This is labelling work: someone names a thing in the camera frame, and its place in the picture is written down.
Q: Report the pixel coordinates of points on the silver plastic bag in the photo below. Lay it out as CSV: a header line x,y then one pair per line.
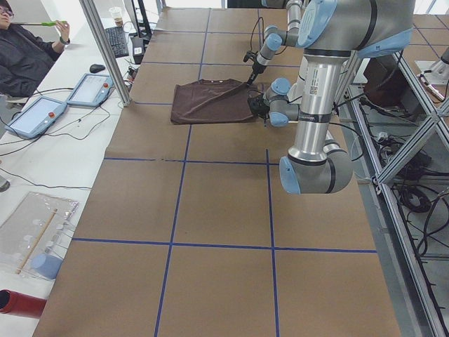
x,y
20,229

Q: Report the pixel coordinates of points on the wooden stick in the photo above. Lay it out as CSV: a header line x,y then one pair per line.
x,y
35,242

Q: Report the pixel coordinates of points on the black keyboard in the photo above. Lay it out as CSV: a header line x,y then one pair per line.
x,y
117,40

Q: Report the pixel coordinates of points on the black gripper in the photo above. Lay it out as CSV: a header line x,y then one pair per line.
x,y
255,69
259,108

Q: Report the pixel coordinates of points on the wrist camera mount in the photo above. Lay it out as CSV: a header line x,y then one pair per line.
x,y
250,55
250,100

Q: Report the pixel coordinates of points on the near teach pendant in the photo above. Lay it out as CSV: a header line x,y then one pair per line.
x,y
37,118

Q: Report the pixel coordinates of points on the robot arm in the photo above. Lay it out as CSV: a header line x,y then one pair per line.
x,y
328,32
274,38

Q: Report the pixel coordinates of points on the red cylinder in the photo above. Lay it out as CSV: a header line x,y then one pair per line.
x,y
22,305

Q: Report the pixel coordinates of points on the drink cup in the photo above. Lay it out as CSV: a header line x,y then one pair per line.
x,y
116,14

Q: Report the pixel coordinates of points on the far teach pendant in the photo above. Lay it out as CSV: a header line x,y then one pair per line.
x,y
91,91

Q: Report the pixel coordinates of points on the green tool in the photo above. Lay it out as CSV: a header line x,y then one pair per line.
x,y
52,23

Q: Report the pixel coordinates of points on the brown t-shirt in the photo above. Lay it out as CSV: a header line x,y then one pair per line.
x,y
211,102

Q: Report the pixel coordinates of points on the person in black jacket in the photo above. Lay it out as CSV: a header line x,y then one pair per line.
x,y
25,58

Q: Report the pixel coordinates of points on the aluminium frame post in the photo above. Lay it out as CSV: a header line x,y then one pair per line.
x,y
94,22

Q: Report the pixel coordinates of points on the blue plastic cup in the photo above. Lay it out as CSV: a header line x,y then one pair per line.
x,y
47,265

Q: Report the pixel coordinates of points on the black computer mouse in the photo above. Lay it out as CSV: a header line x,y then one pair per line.
x,y
96,68

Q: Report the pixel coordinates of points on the teach pendant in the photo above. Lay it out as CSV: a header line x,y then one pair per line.
x,y
91,91
37,118

